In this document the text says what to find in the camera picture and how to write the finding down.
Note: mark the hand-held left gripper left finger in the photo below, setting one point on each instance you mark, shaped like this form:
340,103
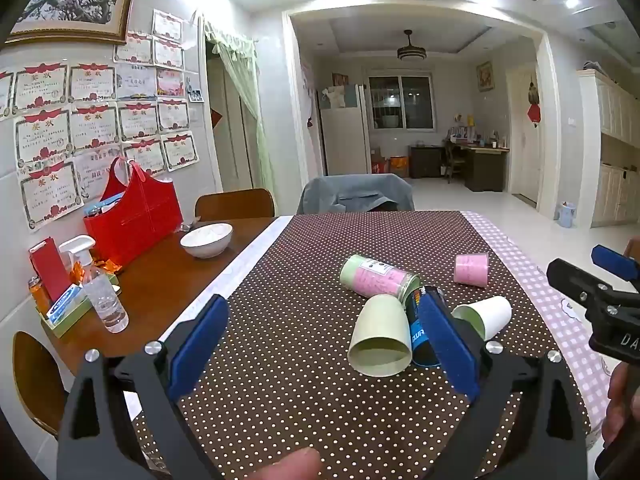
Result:
197,347

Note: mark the blue bin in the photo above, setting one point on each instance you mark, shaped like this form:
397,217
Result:
566,216

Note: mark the window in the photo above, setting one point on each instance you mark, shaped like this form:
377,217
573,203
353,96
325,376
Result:
400,102

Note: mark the wooden desk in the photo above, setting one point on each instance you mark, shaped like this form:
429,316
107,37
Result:
482,165

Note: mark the cardboard boxes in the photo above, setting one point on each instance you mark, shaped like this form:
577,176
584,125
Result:
390,166

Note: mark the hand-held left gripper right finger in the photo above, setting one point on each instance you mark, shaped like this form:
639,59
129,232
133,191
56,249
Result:
447,347

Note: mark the red door ornament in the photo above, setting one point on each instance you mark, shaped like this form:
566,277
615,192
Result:
534,105

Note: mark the small framed picture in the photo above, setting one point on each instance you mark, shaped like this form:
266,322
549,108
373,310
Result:
484,76

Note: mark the brown polka dot tablecloth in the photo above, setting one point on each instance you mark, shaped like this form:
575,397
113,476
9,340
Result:
300,350

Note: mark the green and pink canister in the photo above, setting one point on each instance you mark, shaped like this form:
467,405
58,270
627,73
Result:
375,277

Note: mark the white door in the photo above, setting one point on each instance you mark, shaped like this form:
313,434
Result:
522,135

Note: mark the white refrigerator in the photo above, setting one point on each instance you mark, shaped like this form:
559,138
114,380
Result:
345,135

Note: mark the green tray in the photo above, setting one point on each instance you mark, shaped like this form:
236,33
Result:
57,327

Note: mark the framed tree picture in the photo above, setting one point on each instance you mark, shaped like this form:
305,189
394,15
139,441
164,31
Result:
75,0

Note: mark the red box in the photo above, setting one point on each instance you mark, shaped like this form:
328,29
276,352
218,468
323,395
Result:
48,270

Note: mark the light green cup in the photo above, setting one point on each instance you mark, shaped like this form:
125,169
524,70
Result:
377,330

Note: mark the cream wall cabinets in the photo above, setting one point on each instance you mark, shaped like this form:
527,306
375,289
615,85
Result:
615,150

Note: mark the metal spoon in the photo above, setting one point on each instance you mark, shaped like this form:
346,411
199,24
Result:
189,225

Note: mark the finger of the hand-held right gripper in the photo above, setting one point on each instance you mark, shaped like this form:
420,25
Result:
612,261
575,280

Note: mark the red tote bag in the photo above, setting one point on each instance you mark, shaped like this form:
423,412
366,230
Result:
137,217

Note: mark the black can with blue label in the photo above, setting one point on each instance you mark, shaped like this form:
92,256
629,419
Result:
420,340

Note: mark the white bowl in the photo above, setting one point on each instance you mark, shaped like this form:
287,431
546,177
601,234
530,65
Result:
206,241

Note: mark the dark low cabinet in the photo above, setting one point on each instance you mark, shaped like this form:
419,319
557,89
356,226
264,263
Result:
426,161

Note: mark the white cup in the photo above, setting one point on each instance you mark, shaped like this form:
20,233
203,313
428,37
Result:
487,315

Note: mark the wooden chair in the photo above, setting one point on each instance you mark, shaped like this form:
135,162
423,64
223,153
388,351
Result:
35,380
235,205

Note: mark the clear spray bottle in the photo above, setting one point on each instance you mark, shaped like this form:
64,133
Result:
102,295

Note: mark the green door curtain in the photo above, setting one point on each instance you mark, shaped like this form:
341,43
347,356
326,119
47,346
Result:
250,110

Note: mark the group of wall certificates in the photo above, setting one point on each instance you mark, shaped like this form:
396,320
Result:
95,125

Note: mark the blue and white tissue pack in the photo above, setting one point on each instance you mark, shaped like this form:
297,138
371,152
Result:
67,305

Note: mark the pink cup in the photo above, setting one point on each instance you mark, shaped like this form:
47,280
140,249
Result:
471,269

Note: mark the person's right hand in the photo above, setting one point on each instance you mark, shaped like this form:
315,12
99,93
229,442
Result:
622,400

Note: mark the ceiling fan lamp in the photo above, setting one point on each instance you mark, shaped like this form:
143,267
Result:
411,51

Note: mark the pink checked tablecloth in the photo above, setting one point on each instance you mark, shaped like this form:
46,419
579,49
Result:
545,305

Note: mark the person's left hand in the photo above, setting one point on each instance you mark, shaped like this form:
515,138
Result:
287,467

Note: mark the chair with grey jacket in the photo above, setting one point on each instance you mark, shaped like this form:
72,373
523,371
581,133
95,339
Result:
355,192

